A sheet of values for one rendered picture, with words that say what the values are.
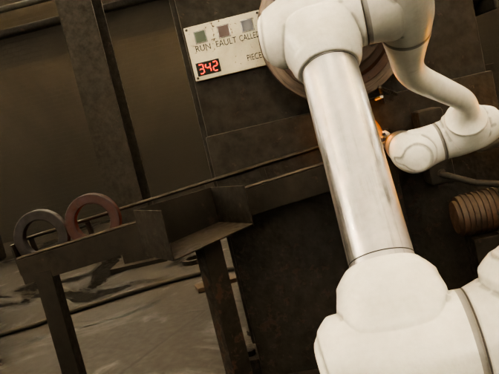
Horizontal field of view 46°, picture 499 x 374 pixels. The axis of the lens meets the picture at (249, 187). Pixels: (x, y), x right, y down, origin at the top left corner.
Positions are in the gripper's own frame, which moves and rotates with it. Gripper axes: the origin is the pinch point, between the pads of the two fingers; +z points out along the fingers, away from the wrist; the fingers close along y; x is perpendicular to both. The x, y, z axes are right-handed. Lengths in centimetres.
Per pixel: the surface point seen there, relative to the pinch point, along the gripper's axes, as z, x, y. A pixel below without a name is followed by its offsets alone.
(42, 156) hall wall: 607, -26, -359
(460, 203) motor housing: -18.0, -21.2, 14.3
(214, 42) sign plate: 15, 41, -47
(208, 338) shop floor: 53, -80, -83
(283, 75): 0.3, 26.0, -27.7
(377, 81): -0.4, 17.7, 0.4
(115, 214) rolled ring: -1, -6, -91
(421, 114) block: -2.2, 4.7, 11.4
